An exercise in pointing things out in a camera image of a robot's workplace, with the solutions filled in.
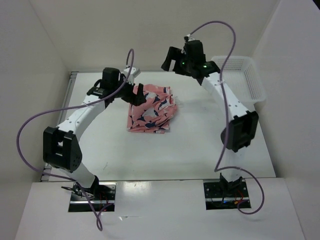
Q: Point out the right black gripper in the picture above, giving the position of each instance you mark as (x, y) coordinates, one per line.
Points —
(175, 54)

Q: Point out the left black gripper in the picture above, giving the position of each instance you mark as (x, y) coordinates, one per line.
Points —
(137, 99)

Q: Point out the pink shark print shorts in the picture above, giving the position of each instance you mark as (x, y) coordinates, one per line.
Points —
(155, 114)

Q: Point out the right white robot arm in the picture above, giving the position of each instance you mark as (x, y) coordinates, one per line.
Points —
(241, 123)

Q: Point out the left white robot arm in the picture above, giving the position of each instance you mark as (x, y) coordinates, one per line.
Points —
(61, 148)

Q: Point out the white plastic basket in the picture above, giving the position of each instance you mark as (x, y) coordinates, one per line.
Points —
(242, 77)

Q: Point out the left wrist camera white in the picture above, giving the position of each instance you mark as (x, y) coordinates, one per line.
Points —
(130, 74)

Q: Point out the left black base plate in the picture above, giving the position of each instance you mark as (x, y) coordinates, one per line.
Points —
(103, 201)

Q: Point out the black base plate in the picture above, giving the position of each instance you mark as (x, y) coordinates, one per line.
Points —
(103, 201)
(217, 199)

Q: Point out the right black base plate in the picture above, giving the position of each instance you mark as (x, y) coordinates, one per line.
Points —
(217, 199)

